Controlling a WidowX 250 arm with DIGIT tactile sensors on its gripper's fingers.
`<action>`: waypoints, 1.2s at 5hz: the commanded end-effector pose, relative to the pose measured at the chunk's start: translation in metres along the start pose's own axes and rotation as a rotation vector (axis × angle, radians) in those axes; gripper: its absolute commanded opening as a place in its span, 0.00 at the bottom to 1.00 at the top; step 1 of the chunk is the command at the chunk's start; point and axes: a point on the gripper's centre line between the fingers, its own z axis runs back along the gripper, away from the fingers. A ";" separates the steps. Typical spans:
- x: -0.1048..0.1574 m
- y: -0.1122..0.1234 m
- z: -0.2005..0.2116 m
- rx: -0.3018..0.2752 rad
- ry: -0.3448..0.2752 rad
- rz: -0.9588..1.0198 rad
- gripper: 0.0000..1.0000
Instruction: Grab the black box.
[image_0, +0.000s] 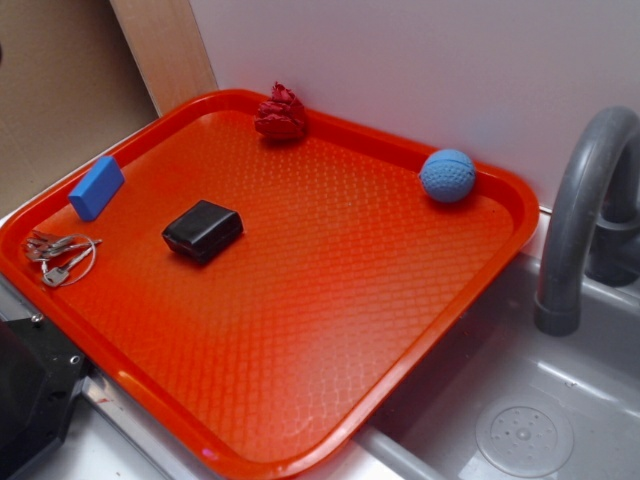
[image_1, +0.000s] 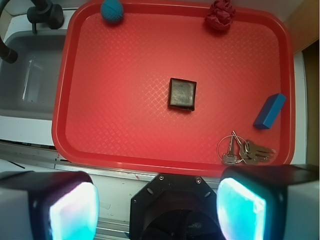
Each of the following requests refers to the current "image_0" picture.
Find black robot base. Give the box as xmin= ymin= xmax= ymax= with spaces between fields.
xmin=1 ymin=314 xmax=89 ymax=479

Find black box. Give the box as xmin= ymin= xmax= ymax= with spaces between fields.
xmin=161 ymin=200 xmax=244 ymax=264

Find orange plastic tray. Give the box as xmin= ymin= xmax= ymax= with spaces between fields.
xmin=1 ymin=90 xmax=539 ymax=479

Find crumpled red paper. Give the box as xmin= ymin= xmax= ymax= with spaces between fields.
xmin=254 ymin=82 xmax=307 ymax=141

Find blue dimpled ball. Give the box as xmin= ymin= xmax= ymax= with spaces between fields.
xmin=419 ymin=149 xmax=476 ymax=203

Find blue rectangular block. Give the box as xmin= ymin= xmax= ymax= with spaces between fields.
xmin=68 ymin=156 xmax=125 ymax=222

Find grey plastic sink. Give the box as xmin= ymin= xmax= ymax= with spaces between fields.
xmin=357 ymin=255 xmax=639 ymax=479

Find wooden board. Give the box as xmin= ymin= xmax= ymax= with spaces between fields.
xmin=110 ymin=0 xmax=218 ymax=115

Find grey curved faucet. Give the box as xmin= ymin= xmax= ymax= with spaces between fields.
xmin=534 ymin=106 xmax=639 ymax=336

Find silver keys on ring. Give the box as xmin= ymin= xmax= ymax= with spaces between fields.
xmin=22 ymin=230 xmax=103 ymax=288

